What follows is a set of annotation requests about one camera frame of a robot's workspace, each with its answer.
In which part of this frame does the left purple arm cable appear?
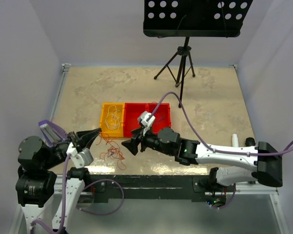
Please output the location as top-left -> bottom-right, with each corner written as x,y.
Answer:
31,153 -> 125,234

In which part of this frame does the purple wire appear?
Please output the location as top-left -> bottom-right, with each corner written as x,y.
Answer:
153,113 -> 167,125

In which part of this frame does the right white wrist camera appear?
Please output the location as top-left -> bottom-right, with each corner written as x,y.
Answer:
137,111 -> 155,136

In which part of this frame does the white cylinder post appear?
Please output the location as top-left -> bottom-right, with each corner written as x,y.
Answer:
231,134 -> 239,148

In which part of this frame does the aluminium left rail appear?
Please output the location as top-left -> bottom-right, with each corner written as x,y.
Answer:
34,63 -> 71,174

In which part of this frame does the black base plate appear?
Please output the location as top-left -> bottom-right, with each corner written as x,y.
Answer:
86,175 -> 224,203

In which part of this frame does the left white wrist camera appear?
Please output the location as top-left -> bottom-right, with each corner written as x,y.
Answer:
66,148 -> 93,169

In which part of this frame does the purple holder block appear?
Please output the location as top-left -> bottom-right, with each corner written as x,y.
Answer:
38,119 -> 67,147

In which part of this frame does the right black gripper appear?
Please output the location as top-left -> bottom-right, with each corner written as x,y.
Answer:
122,124 -> 174,156

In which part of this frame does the aluminium rail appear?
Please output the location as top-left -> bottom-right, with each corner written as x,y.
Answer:
34,63 -> 71,174
54,175 -> 278,194

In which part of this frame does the aluminium front rail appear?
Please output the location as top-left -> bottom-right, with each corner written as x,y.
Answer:
54,175 -> 278,194

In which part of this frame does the black cylinder post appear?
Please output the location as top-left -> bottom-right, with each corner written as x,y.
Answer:
245,137 -> 256,147

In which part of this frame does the white wire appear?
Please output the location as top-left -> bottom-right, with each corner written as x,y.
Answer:
104,104 -> 122,130

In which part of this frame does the yellow plastic bin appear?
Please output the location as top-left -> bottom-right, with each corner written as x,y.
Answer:
100,102 -> 125,138

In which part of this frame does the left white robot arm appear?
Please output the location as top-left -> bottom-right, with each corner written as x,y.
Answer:
16,128 -> 102,234

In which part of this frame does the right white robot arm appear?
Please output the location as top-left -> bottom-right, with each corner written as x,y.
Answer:
122,128 -> 283,192

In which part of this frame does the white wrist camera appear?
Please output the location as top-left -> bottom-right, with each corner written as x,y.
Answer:
137,111 -> 155,136
66,148 -> 93,169

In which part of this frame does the coloured wire bundle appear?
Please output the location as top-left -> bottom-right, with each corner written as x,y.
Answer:
95,132 -> 127,171

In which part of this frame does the red double compartment bin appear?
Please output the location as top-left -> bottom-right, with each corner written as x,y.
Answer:
123,102 -> 171,138

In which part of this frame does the black music stand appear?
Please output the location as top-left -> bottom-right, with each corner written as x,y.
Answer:
143,0 -> 254,109

